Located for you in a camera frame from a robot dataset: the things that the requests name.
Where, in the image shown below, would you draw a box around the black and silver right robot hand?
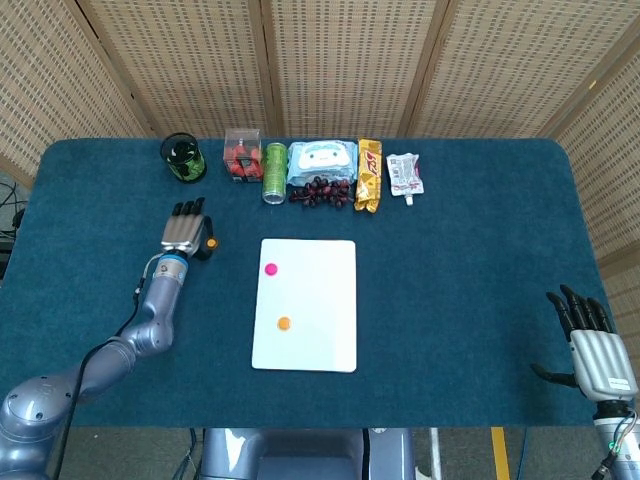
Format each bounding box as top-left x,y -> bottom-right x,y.
530,284 -> 640,401

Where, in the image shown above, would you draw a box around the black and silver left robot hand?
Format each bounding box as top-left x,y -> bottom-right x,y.
159,197 -> 219,262

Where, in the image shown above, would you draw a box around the green can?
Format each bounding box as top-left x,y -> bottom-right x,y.
261,142 -> 290,206

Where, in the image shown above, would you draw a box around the white spouted drink pouch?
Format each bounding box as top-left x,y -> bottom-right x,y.
385,152 -> 427,207

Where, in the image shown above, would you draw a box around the black mesh pen holder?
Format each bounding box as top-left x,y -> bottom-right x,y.
159,132 -> 208,185

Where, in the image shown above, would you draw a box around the clear box with red items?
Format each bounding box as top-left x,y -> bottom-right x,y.
222,128 -> 265,184

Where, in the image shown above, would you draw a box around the yellow floor tape strip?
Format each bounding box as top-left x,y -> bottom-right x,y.
491,427 -> 512,480

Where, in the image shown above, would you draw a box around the dark red grape bunch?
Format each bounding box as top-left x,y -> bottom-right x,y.
288,175 -> 353,210

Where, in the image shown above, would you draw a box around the white magnetic board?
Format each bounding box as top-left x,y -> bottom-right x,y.
250,238 -> 359,374

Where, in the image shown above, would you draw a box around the blue wet wipes pack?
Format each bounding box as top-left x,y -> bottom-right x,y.
286,140 -> 360,187

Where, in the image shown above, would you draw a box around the blue felt table cover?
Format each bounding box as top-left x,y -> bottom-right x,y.
0,137 -> 609,430

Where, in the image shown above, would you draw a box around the yellow snack packet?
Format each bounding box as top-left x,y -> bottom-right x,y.
353,138 -> 384,215

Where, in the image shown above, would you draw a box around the woven bamboo folding screen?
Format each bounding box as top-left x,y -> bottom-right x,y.
0,0 -> 640,351

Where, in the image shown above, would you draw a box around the grey robot torso base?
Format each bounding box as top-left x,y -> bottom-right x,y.
198,427 -> 417,480

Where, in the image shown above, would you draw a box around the black cables on floor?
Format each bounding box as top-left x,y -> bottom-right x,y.
0,179 -> 29,241

